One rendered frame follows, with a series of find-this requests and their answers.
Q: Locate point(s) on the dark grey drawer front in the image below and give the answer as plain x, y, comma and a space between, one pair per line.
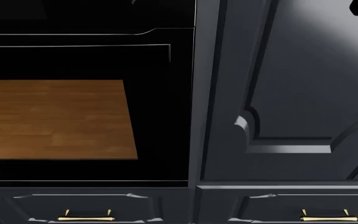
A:
291, 200
85, 200

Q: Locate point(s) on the dark grey panelled cabinet door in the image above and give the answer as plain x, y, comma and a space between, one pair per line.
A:
297, 81

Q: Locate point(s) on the black built-in oven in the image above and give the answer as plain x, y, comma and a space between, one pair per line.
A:
89, 16

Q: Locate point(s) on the black oven door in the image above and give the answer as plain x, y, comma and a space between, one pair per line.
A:
160, 116

